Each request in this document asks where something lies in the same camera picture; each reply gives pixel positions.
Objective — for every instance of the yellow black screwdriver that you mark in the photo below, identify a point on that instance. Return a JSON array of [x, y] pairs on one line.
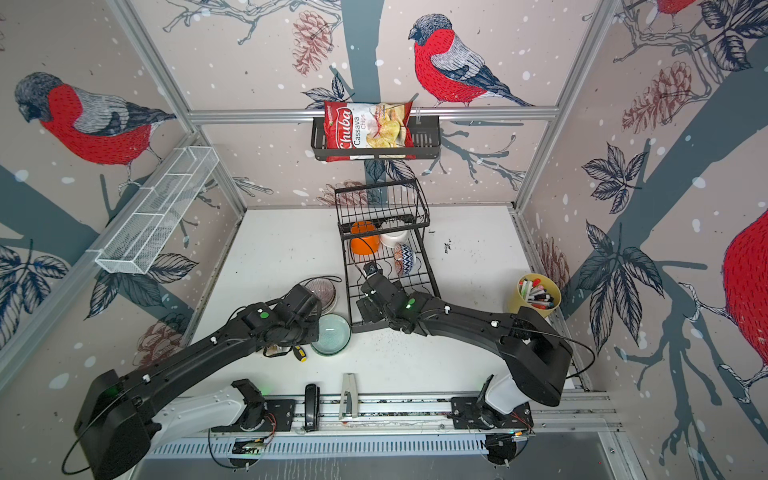
[[299, 353]]

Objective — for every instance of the black wire dish rack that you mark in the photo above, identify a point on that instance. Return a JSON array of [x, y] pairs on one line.
[[391, 206]]

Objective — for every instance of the red patterned ceramic bowl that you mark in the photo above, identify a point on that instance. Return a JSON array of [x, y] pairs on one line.
[[404, 259]]

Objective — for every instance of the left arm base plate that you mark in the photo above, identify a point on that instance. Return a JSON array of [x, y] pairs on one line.
[[276, 415]]

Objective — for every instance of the red cassava chips bag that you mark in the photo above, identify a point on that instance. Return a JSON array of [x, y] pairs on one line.
[[356, 126]]

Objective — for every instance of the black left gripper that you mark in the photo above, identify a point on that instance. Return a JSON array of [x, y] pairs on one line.
[[315, 320]]

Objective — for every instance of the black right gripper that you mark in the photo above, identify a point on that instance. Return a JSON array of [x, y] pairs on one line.
[[367, 312]]

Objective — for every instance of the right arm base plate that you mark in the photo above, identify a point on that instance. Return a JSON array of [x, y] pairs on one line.
[[468, 413]]

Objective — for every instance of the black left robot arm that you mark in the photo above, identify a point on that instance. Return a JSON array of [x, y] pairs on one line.
[[123, 418]]

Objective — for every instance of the orange plastic bowl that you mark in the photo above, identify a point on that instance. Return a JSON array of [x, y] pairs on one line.
[[366, 241]]

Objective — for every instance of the grey metal bracket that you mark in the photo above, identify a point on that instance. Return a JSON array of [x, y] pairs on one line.
[[349, 401]]

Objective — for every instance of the white ceramic bowl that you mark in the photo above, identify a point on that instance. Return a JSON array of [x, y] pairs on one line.
[[394, 239]]

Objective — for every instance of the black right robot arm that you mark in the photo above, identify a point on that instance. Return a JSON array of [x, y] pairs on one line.
[[537, 357]]

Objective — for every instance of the white mesh wall basket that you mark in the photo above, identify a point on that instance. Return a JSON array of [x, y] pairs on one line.
[[163, 202]]

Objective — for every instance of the black wall wire shelf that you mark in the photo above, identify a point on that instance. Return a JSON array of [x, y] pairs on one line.
[[424, 133]]

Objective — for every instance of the yellow marker cup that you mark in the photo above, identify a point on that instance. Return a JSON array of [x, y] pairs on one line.
[[535, 291]]

